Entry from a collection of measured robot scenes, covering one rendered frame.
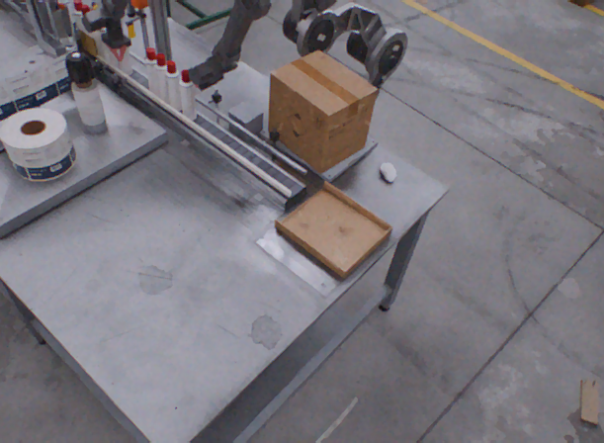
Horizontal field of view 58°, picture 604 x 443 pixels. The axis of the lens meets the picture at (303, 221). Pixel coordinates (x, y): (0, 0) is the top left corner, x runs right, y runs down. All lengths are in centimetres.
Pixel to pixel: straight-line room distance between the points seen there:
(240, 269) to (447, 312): 133
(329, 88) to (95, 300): 102
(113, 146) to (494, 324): 190
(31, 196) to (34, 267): 26
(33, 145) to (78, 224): 28
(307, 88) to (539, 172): 208
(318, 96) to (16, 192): 104
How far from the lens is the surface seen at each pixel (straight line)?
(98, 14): 211
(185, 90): 204
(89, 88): 203
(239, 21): 154
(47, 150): 192
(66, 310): 172
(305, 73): 197
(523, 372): 274
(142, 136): 209
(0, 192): 201
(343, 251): 178
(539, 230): 331
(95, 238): 185
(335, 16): 218
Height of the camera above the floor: 223
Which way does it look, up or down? 49 degrees down
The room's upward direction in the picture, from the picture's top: 7 degrees clockwise
